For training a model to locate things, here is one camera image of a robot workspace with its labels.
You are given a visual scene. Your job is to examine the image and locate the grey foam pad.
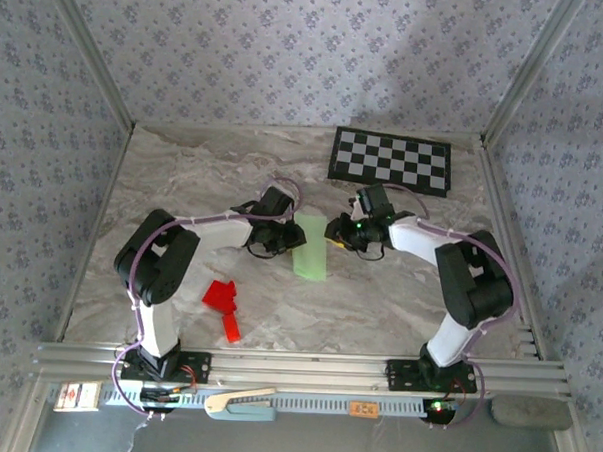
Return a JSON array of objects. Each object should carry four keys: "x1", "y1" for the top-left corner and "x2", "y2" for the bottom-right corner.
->
[{"x1": 489, "y1": 393, "x2": 574, "y2": 432}]

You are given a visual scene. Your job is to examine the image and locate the small orange label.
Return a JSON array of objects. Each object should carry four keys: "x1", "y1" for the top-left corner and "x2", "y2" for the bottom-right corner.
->
[{"x1": 348, "y1": 400, "x2": 380, "y2": 419}]

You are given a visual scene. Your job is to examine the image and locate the aluminium table side rail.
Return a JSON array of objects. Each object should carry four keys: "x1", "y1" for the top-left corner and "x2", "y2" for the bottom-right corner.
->
[
  {"x1": 468, "y1": 136, "x2": 559, "y2": 362},
  {"x1": 50, "y1": 119, "x2": 137, "y2": 347}
]

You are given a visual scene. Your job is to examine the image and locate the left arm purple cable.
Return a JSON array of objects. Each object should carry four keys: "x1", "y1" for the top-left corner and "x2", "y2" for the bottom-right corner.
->
[{"x1": 108, "y1": 169, "x2": 305, "y2": 427}]

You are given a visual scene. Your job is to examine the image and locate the light green paper sheet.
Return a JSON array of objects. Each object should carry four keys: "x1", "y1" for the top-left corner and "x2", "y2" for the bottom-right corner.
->
[{"x1": 289, "y1": 210, "x2": 332, "y2": 282}]

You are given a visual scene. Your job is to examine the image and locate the white red printed card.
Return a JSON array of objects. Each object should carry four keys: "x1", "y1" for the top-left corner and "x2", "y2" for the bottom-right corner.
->
[{"x1": 52, "y1": 379, "x2": 101, "y2": 413}]

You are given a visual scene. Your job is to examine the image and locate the long aluminium frame rail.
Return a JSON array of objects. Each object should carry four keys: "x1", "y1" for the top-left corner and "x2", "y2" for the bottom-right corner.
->
[{"x1": 29, "y1": 338, "x2": 575, "y2": 403}]

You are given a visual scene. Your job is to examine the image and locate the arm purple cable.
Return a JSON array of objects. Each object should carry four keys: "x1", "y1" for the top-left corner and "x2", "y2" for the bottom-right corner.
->
[
  {"x1": 108, "y1": 169, "x2": 305, "y2": 427},
  {"x1": 372, "y1": 183, "x2": 528, "y2": 435}
]

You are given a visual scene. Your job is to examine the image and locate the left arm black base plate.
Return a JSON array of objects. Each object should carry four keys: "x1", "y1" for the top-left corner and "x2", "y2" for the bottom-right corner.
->
[{"x1": 121, "y1": 346, "x2": 213, "y2": 386}]

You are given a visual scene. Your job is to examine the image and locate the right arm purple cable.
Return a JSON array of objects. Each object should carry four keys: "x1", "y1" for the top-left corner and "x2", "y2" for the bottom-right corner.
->
[{"x1": 372, "y1": 183, "x2": 528, "y2": 435}]

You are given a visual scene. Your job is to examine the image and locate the beige curved handle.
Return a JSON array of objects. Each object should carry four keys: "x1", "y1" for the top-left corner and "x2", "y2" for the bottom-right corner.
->
[{"x1": 203, "y1": 384, "x2": 277, "y2": 417}]

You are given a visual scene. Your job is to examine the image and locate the aluminium frame post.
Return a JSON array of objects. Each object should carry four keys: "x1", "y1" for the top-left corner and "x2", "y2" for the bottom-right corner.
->
[
  {"x1": 481, "y1": 0, "x2": 589, "y2": 152},
  {"x1": 35, "y1": 0, "x2": 142, "y2": 133}
]

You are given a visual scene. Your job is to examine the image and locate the grey slotted cable duct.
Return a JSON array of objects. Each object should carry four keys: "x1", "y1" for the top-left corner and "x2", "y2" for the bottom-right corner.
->
[{"x1": 45, "y1": 380, "x2": 495, "y2": 425}]

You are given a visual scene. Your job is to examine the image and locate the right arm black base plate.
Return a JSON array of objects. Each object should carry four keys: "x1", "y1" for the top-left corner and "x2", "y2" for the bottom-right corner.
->
[{"x1": 384, "y1": 358, "x2": 480, "y2": 395}]

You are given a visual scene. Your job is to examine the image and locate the red plastic piece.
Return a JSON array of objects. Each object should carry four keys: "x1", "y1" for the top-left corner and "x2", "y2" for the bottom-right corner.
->
[{"x1": 199, "y1": 279, "x2": 244, "y2": 344}]

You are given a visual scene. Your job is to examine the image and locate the blue grey flat holder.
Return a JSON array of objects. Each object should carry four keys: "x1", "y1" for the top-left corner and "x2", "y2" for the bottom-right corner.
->
[{"x1": 206, "y1": 400, "x2": 278, "y2": 424}]

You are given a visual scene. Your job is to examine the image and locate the black white checkerboard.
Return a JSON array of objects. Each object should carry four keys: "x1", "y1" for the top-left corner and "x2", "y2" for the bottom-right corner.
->
[{"x1": 325, "y1": 125, "x2": 455, "y2": 198}]

